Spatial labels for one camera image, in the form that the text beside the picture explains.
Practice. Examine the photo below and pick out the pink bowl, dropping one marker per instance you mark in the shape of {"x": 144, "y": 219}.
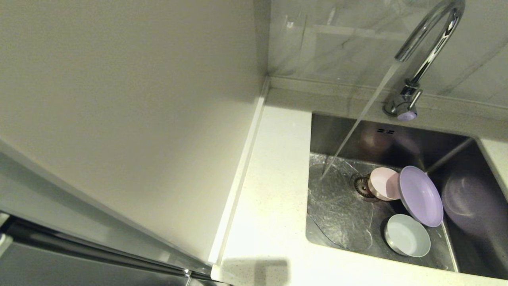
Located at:
{"x": 383, "y": 183}

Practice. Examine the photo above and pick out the grey glossy appliance door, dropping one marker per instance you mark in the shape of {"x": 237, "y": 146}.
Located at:
{"x": 31, "y": 270}

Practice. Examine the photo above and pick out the tall white cabinet panel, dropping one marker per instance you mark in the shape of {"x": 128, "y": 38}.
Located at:
{"x": 119, "y": 119}

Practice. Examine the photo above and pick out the chrome gooseneck faucet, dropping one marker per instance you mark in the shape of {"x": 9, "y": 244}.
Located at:
{"x": 408, "y": 93}

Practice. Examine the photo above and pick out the white edge trim strip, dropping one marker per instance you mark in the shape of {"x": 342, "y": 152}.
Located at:
{"x": 238, "y": 178}

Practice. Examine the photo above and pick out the clear water stream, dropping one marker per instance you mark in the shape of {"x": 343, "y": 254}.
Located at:
{"x": 357, "y": 123}

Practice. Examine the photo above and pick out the round metal drain strainer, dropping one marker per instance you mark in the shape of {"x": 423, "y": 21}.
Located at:
{"x": 359, "y": 186}

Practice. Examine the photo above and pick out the stainless steel sink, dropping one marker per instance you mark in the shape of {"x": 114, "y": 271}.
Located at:
{"x": 341, "y": 222}

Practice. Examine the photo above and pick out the purple plate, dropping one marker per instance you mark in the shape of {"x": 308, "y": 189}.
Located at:
{"x": 420, "y": 196}

